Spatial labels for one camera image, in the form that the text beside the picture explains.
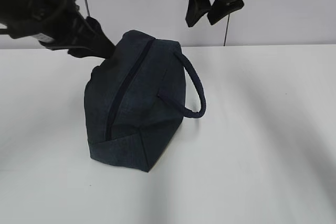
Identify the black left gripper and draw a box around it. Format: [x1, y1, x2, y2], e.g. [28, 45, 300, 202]
[1, 0, 115, 59]

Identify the dark blue lunch bag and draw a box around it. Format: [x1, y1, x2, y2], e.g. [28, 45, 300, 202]
[84, 30, 206, 172]

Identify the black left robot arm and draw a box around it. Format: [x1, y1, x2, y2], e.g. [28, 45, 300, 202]
[1, 0, 115, 59]

